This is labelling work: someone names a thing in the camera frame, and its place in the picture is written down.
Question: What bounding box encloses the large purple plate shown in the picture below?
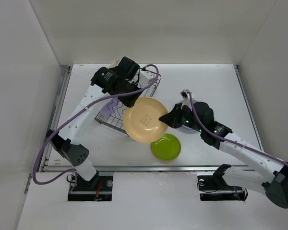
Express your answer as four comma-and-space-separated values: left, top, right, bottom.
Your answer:
99, 97, 123, 117

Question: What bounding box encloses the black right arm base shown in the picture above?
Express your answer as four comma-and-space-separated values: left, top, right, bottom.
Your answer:
197, 175, 248, 202

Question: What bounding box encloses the small purple plate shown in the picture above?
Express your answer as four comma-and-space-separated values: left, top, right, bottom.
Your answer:
179, 102, 202, 134

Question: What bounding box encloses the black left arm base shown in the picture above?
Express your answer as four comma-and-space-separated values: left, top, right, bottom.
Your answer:
66, 172, 113, 202

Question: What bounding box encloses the white cutlery holder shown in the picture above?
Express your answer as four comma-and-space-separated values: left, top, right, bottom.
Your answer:
108, 59, 120, 69

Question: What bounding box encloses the green plate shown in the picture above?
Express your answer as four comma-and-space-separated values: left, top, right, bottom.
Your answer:
151, 134, 181, 161

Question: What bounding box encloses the orange plate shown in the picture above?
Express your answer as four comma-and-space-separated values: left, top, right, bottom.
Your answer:
155, 158, 176, 164

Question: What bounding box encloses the beige plate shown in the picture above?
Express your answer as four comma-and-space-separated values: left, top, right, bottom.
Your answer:
123, 97, 168, 143

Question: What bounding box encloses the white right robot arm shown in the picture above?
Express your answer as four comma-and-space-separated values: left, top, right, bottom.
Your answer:
159, 102, 288, 208

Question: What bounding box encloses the grey wire dish rack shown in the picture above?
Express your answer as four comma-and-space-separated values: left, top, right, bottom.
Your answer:
95, 75, 161, 135

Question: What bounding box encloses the aluminium table frame rail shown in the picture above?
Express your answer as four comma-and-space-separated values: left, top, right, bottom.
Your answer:
51, 64, 262, 171

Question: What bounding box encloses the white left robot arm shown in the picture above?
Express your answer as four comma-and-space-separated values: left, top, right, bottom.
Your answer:
47, 57, 143, 190

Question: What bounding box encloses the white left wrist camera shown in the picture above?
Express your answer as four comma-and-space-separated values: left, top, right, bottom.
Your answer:
138, 70, 155, 88

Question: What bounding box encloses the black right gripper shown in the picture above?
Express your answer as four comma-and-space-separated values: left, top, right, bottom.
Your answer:
160, 102, 204, 132

